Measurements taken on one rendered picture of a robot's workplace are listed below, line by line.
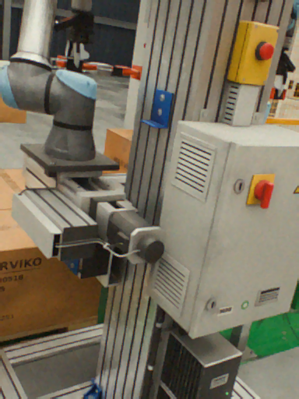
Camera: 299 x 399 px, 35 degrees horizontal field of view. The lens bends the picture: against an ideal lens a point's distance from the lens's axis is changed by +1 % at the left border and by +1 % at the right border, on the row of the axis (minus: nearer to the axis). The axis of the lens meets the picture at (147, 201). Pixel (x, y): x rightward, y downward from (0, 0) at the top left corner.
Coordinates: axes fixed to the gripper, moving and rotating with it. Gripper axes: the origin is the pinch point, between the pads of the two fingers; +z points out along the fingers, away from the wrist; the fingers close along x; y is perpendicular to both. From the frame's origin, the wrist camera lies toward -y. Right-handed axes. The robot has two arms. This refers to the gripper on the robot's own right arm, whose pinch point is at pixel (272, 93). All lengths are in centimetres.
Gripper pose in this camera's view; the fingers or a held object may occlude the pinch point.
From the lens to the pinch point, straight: 231.7
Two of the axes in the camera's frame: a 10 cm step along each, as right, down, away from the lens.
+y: -8.4, 0.6, -5.5
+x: 5.3, 3.7, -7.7
